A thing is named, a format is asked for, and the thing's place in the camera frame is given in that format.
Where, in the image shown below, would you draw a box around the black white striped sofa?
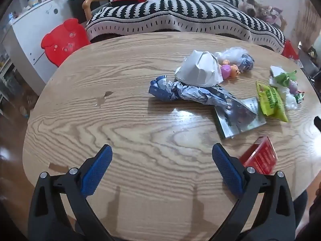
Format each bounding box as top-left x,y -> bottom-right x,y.
85,0 -> 286,54

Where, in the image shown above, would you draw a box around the clear plastic bag ball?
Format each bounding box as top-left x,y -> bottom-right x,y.
214,47 -> 255,72

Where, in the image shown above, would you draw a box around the red bear plastic stool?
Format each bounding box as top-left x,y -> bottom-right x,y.
41,18 -> 90,67

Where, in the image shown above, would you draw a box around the silver foil packet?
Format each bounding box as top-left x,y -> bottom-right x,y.
214,97 -> 267,139

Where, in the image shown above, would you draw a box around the white cabinet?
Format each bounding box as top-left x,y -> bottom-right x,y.
2,0 -> 74,95

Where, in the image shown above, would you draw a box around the blue silver foil wrapper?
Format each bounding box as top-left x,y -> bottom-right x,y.
148,75 -> 236,107

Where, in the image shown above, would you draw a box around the red cigarette box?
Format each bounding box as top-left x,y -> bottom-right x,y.
239,136 -> 277,175

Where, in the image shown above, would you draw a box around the red bag on floor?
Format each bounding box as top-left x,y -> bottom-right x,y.
281,39 -> 299,60

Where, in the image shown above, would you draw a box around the yellow green snack bag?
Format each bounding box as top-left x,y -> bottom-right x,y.
256,82 -> 288,123

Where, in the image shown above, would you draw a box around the green white wrapper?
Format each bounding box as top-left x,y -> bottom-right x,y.
274,70 -> 305,105

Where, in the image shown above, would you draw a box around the white paper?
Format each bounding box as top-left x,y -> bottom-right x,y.
175,50 -> 224,88

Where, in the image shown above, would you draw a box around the plush toys on sofa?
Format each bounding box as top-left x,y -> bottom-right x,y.
238,0 -> 287,28

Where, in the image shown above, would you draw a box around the small pink doll toy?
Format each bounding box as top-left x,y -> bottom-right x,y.
220,59 -> 241,80

